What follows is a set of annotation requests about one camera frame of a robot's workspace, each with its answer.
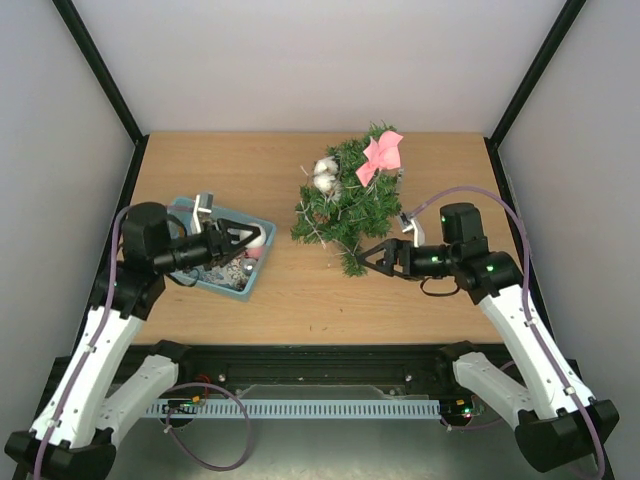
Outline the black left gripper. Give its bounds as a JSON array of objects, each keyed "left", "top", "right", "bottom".
[{"left": 155, "top": 217, "right": 261, "bottom": 274}]

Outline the light blue perforated basket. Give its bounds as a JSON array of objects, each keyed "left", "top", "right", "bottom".
[{"left": 171, "top": 205, "right": 276, "bottom": 302}]

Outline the small green christmas tree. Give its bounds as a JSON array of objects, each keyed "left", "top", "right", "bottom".
[{"left": 290, "top": 123, "right": 402, "bottom": 277}]

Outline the pink felt bow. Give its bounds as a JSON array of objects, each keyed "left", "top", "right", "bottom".
[{"left": 356, "top": 130, "right": 403, "bottom": 187}]

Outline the white cotton boll ornament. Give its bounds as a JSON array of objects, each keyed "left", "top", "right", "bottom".
[{"left": 312, "top": 156, "right": 339, "bottom": 195}]

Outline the white glossy ball ornament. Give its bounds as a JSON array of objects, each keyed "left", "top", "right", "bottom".
[{"left": 238, "top": 223, "right": 267, "bottom": 249}]

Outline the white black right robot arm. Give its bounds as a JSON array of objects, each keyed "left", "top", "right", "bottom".
[{"left": 358, "top": 203, "right": 619, "bottom": 478}]

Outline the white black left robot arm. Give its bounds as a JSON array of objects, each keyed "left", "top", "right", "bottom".
[{"left": 4, "top": 202, "right": 262, "bottom": 479}]

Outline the pink pompom ornament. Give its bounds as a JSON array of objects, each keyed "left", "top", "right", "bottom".
[{"left": 245, "top": 246, "right": 265, "bottom": 260}]

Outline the white snowflake red ornament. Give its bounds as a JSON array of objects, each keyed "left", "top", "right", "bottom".
[{"left": 220, "top": 263, "right": 252, "bottom": 291}]

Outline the clear battery box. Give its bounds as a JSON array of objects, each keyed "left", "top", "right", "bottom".
[{"left": 395, "top": 168, "right": 405, "bottom": 194}]

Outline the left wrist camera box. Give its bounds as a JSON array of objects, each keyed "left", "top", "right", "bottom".
[{"left": 190, "top": 192, "right": 214, "bottom": 234}]

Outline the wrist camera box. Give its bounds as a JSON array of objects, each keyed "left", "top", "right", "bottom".
[
  {"left": 190, "top": 192, "right": 214, "bottom": 234},
  {"left": 397, "top": 212, "right": 426, "bottom": 247}
]

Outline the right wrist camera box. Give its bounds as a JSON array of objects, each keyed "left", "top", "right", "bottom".
[{"left": 397, "top": 212, "right": 426, "bottom": 247}]

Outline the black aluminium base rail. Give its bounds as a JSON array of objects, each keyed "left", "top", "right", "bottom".
[{"left": 49, "top": 343, "right": 581, "bottom": 399}]

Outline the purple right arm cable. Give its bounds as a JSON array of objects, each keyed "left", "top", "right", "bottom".
[{"left": 409, "top": 185, "right": 607, "bottom": 480}]

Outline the light blue slotted cable duct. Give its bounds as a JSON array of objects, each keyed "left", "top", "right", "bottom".
[{"left": 143, "top": 399, "right": 441, "bottom": 420}]

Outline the black frame post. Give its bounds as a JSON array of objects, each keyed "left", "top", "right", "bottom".
[
  {"left": 52, "top": 0, "right": 149, "bottom": 146},
  {"left": 489, "top": 0, "right": 589, "bottom": 144}
]

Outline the black right frame post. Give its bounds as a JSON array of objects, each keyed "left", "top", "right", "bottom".
[{"left": 489, "top": 0, "right": 589, "bottom": 144}]

